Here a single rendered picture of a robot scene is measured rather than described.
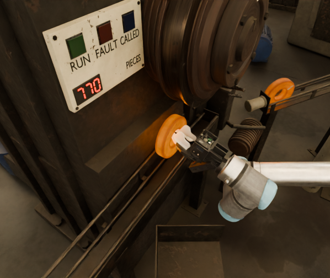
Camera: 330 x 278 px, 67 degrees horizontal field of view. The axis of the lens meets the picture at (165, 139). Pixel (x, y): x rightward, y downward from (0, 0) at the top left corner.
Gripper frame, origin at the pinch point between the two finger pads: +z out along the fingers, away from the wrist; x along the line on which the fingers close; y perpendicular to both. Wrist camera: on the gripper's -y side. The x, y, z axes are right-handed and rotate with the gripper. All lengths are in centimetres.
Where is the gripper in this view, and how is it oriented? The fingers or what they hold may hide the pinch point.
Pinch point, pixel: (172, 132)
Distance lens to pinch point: 84.1
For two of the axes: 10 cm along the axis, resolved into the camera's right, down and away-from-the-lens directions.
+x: -5.7, 5.9, -5.7
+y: 2.2, -5.6, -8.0
